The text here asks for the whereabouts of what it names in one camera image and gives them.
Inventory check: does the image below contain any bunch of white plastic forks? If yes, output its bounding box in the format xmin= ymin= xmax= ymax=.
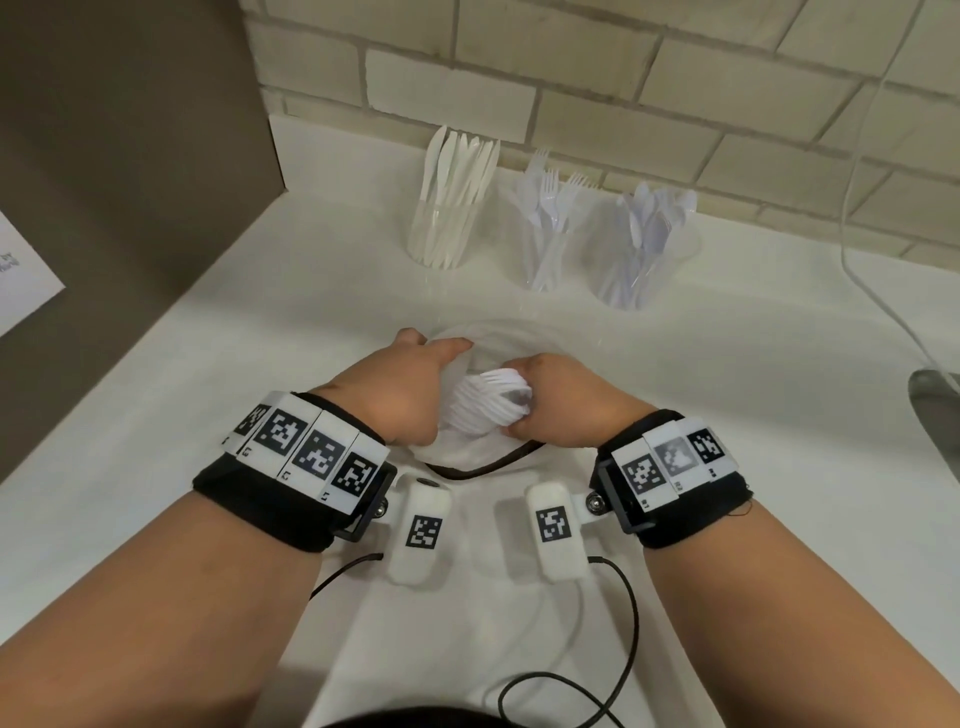
xmin=517 ymin=147 xmax=595 ymax=294

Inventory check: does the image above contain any bundle of mixed white cutlery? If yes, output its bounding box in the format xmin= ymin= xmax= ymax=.
xmin=442 ymin=367 xmax=535 ymax=440

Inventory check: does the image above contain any black camera cable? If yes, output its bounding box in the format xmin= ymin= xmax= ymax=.
xmin=308 ymin=552 xmax=387 ymax=601
xmin=497 ymin=555 xmax=642 ymax=728

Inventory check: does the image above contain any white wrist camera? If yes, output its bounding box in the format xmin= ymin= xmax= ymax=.
xmin=385 ymin=477 xmax=454 ymax=587
xmin=524 ymin=482 xmax=591 ymax=583

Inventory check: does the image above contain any bunch of white plastic spoons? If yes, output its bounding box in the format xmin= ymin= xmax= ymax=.
xmin=599 ymin=182 xmax=700 ymax=311

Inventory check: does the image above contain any brown partition panel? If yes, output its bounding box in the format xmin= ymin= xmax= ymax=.
xmin=0 ymin=0 xmax=290 ymax=485

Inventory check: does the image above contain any steel sink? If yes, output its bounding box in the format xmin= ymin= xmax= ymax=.
xmin=907 ymin=367 xmax=960 ymax=485

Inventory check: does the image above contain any clear plastic bag of cutlery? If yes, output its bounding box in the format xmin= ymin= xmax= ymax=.
xmin=407 ymin=196 xmax=489 ymax=272

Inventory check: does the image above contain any white paper notice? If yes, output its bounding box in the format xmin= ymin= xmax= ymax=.
xmin=0 ymin=209 xmax=67 ymax=339

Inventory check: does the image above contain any person's left hand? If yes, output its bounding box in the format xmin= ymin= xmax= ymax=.
xmin=311 ymin=327 xmax=475 ymax=449

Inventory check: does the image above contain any black wristband with marker tags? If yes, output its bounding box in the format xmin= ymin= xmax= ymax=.
xmin=191 ymin=389 xmax=399 ymax=555
xmin=589 ymin=408 xmax=755 ymax=551

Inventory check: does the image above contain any person's right hand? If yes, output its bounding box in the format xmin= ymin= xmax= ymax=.
xmin=498 ymin=352 xmax=658 ymax=451

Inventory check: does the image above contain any black shirt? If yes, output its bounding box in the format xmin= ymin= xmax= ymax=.
xmin=318 ymin=704 xmax=628 ymax=728

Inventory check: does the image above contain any person's right forearm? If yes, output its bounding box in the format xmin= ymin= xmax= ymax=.
xmin=641 ymin=498 xmax=960 ymax=728

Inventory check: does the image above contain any person's left forearm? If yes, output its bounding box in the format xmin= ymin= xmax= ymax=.
xmin=0 ymin=491 xmax=335 ymax=728

